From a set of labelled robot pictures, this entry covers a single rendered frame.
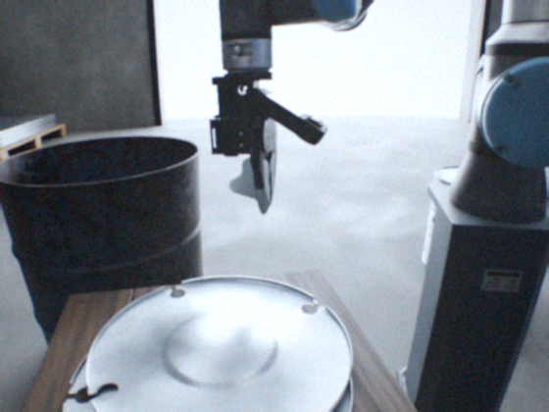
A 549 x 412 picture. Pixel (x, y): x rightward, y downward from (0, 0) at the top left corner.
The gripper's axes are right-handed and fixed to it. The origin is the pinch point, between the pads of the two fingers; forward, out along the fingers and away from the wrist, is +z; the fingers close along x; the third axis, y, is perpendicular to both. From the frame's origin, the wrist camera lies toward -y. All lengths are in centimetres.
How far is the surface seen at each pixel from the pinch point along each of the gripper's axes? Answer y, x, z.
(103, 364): 10.4, 29.2, 8.8
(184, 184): 18.8, -8.6, -0.4
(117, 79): 252, -302, -28
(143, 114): 230, -312, 10
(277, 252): 18, -69, 41
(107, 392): 8.2, 31.8, 9.8
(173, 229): 20.2, -4.7, 7.1
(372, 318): -17, -38, 44
